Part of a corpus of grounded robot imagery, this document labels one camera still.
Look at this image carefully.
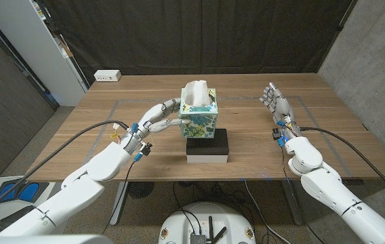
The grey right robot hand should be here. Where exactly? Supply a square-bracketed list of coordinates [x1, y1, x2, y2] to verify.
[259, 81, 296, 126]

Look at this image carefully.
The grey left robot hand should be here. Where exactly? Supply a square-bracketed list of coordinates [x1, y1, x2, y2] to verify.
[133, 98, 192, 137]

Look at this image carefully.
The teal floral tissue box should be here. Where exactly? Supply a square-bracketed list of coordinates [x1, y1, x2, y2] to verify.
[178, 87, 219, 139]

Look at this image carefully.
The white tissue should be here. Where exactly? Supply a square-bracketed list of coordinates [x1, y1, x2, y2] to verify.
[181, 79, 213, 107]

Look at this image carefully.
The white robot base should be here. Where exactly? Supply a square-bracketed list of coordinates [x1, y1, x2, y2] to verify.
[158, 202, 257, 244]

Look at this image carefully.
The black box with white base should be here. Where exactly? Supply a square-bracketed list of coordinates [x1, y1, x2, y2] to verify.
[186, 128, 230, 164]

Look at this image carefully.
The white power strip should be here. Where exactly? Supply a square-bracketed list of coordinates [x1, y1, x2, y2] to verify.
[93, 69, 122, 83]

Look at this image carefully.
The black round fan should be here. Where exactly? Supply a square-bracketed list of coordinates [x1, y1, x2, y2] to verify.
[127, 182, 155, 199]

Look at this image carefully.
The grey table leg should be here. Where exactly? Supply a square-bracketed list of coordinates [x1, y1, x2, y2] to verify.
[282, 180, 304, 226]
[110, 182, 129, 227]

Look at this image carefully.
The black backdrop pole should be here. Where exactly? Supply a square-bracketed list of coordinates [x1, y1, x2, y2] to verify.
[316, 0, 358, 73]

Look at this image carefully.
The black curtain backdrop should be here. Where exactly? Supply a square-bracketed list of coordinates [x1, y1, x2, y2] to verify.
[41, 0, 354, 85]

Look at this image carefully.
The black antenna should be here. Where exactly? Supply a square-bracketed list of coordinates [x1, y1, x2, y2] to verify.
[207, 216, 214, 243]
[212, 226, 228, 244]

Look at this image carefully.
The grey mini computer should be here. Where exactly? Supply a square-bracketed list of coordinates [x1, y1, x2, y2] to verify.
[190, 232, 207, 244]

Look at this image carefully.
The blue foot pedal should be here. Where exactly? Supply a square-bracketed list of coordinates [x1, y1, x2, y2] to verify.
[18, 182, 41, 203]
[0, 182, 17, 203]

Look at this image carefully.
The white cabinet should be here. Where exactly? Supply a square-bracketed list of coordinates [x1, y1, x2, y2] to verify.
[0, 0, 90, 107]

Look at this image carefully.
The black leather shoe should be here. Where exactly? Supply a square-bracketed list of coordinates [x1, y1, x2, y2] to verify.
[0, 205, 37, 232]

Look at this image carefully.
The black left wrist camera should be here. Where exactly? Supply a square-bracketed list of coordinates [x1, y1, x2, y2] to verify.
[140, 142, 153, 157]

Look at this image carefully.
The right arm thick black cable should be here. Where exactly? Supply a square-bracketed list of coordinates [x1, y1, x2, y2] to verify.
[299, 126, 385, 205]

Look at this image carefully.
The arm thick black cable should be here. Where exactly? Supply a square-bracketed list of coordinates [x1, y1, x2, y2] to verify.
[0, 120, 129, 220]
[299, 126, 385, 205]

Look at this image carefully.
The left arm thick black cable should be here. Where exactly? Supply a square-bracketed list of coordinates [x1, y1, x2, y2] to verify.
[0, 120, 129, 220]

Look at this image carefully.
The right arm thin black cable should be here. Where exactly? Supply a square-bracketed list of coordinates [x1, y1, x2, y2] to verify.
[281, 146, 326, 244]

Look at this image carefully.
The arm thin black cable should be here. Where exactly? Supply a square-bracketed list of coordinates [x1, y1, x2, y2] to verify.
[101, 160, 137, 235]
[281, 146, 326, 244]

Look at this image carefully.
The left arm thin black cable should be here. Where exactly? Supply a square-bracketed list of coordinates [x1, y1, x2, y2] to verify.
[101, 160, 137, 235]

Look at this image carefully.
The black base cable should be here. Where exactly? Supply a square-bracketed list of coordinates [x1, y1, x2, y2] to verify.
[172, 182, 203, 235]

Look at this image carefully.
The tangled black floor cable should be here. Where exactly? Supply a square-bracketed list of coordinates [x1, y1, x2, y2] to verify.
[192, 182, 251, 226]

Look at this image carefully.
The white floor cable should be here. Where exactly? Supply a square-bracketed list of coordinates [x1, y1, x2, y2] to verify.
[244, 180, 291, 244]

